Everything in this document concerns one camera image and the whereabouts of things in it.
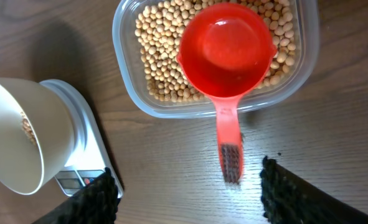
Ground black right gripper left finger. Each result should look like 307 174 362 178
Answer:
33 168 120 224

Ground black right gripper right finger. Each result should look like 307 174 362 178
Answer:
260 156 368 224

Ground red measuring scoop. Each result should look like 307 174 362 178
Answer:
177 3 277 184

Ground white digital kitchen scale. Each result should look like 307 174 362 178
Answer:
40 80 124 198

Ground cream bowl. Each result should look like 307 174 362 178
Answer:
0 78 75 195

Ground soybeans in bowl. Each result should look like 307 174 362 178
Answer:
20 112 37 147

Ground clear plastic bean container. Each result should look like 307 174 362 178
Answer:
112 0 319 119

